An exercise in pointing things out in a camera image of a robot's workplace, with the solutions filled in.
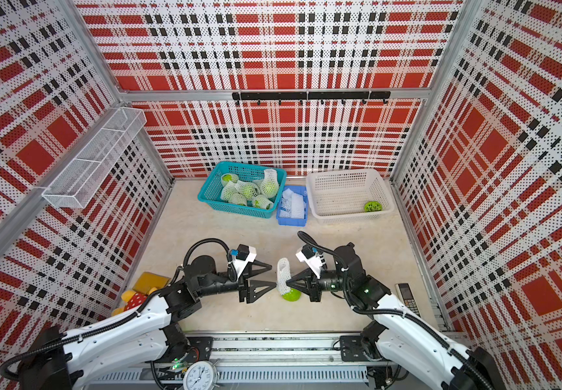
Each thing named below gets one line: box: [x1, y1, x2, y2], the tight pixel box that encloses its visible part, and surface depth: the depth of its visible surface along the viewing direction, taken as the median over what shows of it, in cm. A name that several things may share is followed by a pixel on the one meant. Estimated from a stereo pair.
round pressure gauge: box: [182, 360, 218, 390], surface depth 68 cm
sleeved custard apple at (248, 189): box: [235, 181, 260, 200], surface depth 110 cm
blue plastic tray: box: [276, 185, 309, 227], surface depth 105 cm
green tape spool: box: [417, 354, 446, 386], surface depth 49 cm
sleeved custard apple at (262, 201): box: [254, 194, 274, 210], surface depth 105 cm
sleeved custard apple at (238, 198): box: [228, 193, 248, 206], surface depth 107 cm
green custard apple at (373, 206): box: [363, 200, 383, 213], surface depth 103 cm
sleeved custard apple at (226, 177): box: [220, 173, 239, 187], surface depth 114 cm
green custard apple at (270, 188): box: [261, 181, 279, 198], surface depth 105 cm
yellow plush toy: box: [111, 272, 172, 317], surface depth 86 cm
